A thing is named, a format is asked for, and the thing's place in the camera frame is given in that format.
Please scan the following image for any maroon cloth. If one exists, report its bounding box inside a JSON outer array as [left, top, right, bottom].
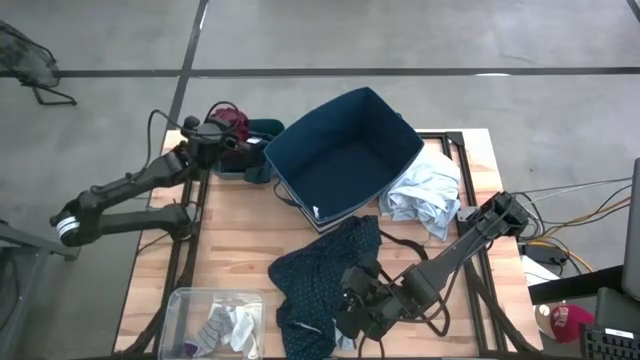
[[208, 107, 251, 161]]

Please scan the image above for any navy fabric storage bin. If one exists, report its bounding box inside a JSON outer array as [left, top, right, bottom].
[[263, 87, 425, 235]]

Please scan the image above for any red cap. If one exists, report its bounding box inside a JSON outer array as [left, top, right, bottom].
[[549, 303, 596, 345]]

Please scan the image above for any black desk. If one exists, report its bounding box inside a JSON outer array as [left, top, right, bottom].
[[528, 264, 626, 306]]

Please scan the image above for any yellow cable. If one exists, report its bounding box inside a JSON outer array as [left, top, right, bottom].
[[528, 196, 634, 274]]

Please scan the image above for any light blue shirt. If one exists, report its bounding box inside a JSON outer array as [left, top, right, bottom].
[[378, 147, 462, 241]]

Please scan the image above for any navy dotted cloth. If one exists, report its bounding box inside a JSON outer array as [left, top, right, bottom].
[[268, 215, 384, 360]]

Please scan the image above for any black keyboard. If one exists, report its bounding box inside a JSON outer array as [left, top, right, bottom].
[[579, 323, 640, 360]]

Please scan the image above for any white paper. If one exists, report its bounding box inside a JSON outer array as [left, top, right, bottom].
[[519, 255, 561, 287]]

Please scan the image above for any dark navy garment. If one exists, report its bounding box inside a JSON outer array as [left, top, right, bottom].
[[242, 118, 286, 185]]

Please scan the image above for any grey metal side table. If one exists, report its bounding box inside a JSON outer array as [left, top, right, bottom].
[[0, 219, 81, 360]]

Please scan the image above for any black metal table frame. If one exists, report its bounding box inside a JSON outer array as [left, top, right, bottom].
[[119, 130, 544, 359]]

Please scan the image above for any grey monitor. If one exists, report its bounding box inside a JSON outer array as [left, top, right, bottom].
[[622, 157, 640, 301]]

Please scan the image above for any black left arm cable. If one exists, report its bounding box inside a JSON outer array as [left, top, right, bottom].
[[145, 101, 242, 169]]

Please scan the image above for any black mesh chair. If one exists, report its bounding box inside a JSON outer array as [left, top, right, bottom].
[[0, 19, 79, 107]]

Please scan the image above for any clear plastic container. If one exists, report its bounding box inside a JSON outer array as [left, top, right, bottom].
[[158, 287, 269, 360]]

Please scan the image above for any teal plastic bin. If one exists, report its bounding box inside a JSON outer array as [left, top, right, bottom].
[[202, 118, 286, 181]]

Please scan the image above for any grey cable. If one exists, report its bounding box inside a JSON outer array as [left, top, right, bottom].
[[509, 176, 634, 197]]

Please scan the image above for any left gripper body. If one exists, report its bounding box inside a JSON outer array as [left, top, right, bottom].
[[187, 122, 239, 169]]

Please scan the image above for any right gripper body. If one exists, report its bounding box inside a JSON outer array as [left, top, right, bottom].
[[344, 259, 406, 342]]

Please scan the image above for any black clothes hanger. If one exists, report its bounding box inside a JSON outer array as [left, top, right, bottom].
[[377, 229, 454, 338]]

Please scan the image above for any grey striped sock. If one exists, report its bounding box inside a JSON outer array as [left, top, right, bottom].
[[183, 303, 236, 357]]

